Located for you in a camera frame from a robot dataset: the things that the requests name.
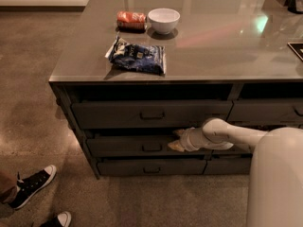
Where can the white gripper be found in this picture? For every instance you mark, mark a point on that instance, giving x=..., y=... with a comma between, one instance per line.
x=188, y=139

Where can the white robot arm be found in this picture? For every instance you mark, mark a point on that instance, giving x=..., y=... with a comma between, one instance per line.
x=275, y=195

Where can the grey drawer cabinet island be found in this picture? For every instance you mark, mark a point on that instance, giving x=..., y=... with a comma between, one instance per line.
x=221, y=50

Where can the blue chip bag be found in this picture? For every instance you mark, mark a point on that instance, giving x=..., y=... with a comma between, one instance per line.
x=137, y=57

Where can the white ceramic bowl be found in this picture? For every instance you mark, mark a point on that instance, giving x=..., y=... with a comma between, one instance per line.
x=163, y=21

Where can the red soda can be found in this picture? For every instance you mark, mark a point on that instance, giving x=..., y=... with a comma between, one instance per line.
x=131, y=20

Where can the brown trouser leg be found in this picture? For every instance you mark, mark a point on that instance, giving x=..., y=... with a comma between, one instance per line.
x=8, y=187

